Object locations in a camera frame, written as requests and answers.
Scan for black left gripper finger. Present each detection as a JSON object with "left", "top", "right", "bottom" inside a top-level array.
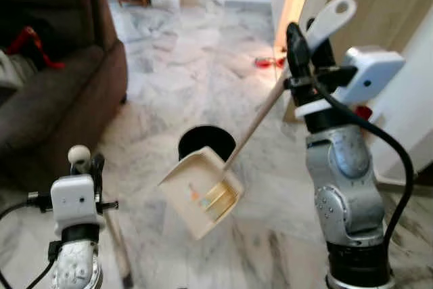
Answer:
[{"left": 90, "top": 154, "right": 106, "bottom": 198}]

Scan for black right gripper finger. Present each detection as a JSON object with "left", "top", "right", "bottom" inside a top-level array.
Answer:
[
  {"left": 313, "top": 35, "right": 336, "bottom": 72},
  {"left": 286, "top": 22, "right": 312, "bottom": 80}
]

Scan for beige broom purple bristles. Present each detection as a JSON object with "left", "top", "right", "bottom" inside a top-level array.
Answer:
[{"left": 68, "top": 144, "right": 134, "bottom": 288}]

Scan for beige long handled dustpan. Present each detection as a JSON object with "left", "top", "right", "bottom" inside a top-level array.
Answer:
[{"left": 157, "top": 0, "right": 358, "bottom": 241}]

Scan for small red floor object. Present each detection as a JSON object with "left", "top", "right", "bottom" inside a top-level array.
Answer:
[{"left": 254, "top": 57, "right": 286, "bottom": 70}]

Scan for red lidded jar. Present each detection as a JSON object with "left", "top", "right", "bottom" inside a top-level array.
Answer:
[{"left": 354, "top": 104, "right": 374, "bottom": 122}]

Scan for brown sofa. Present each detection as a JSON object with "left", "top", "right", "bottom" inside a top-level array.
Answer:
[{"left": 0, "top": 0, "right": 129, "bottom": 192}]

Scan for black round bin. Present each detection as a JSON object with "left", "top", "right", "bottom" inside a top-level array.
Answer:
[{"left": 178, "top": 125, "right": 237, "bottom": 168}]

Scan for gold box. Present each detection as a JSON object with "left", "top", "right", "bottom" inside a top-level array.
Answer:
[{"left": 205, "top": 187, "right": 237, "bottom": 221}]

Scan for grey cloth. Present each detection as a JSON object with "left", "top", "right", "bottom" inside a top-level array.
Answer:
[{"left": 0, "top": 52, "right": 35, "bottom": 90}]

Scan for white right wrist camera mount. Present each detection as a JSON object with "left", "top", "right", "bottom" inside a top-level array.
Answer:
[{"left": 294, "top": 47, "right": 407, "bottom": 118}]

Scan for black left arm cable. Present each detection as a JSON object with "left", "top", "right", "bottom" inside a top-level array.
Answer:
[{"left": 0, "top": 194, "right": 55, "bottom": 289}]

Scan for red strap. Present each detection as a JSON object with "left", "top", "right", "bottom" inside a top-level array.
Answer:
[{"left": 5, "top": 26, "right": 65, "bottom": 70}]

